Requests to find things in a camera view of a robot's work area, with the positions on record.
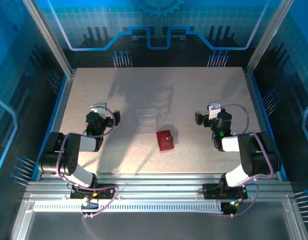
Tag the red leather card holder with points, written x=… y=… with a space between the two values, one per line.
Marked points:
x=165 y=140

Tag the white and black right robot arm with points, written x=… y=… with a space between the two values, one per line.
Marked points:
x=253 y=155

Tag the clear acrylic card stand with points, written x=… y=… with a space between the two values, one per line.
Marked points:
x=146 y=122

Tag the black electronics board with LED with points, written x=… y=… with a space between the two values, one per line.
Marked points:
x=229 y=208

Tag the grey metal panel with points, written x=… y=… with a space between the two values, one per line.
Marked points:
x=156 y=227

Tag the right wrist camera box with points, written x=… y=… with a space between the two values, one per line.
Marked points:
x=214 y=110

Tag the aluminium side rail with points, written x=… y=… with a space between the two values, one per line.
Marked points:
x=254 y=100
x=64 y=100

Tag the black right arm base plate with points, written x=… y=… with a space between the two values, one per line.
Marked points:
x=211 y=192

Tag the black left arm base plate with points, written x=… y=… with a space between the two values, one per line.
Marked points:
x=76 y=193

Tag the long aluminium frame rail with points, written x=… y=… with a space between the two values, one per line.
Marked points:
x=156 y=187

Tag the aluminium frame post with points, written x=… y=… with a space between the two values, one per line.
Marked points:
x=51 y=37
x=267 y=37

